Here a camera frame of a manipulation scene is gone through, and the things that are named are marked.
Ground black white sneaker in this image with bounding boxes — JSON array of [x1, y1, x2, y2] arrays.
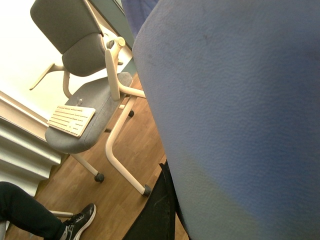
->
[[60, 203, 97, 240]]

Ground white keyboard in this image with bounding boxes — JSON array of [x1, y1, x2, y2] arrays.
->
[[47, 105, 96, 138]]

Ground grey office chair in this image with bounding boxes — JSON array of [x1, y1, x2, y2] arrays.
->
[[30, 0, 152, 196]]

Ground light blue slipper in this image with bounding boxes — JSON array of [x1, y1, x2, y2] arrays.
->
[[122, 0, 320, 240]]

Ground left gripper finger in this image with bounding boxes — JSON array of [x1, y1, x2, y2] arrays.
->
[[124, 161, 188, 240]]

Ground person leg black trousers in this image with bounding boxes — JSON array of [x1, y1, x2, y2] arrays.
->
[[0, 181, 68, 240]]

